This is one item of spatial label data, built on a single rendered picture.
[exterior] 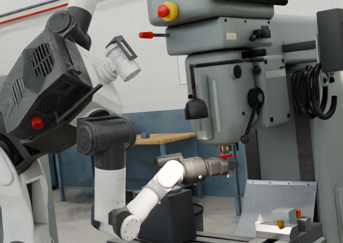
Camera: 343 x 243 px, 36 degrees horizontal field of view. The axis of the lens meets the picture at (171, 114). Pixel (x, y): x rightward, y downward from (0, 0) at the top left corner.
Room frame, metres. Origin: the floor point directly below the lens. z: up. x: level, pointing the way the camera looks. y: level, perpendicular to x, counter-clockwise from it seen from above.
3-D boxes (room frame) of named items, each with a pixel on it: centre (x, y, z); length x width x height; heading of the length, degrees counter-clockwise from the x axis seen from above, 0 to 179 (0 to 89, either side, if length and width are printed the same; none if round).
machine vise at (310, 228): (1.71, -0.31, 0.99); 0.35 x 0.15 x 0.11; 139
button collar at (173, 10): (1.68, -0.03, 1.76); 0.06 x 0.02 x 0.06; 50
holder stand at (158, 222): (2.07, 0.07, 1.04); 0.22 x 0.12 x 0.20; 42
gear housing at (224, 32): (1.89, -0.20, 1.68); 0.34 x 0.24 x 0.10; 140
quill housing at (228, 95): (1.86, -0.18, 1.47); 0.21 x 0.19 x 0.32; 50
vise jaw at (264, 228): (1.69, -0.29, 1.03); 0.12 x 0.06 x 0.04; 49
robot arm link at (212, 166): (1.82, -0.09, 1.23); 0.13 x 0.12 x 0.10; 27
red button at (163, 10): (1.67, -0.01, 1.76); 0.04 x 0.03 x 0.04; 50
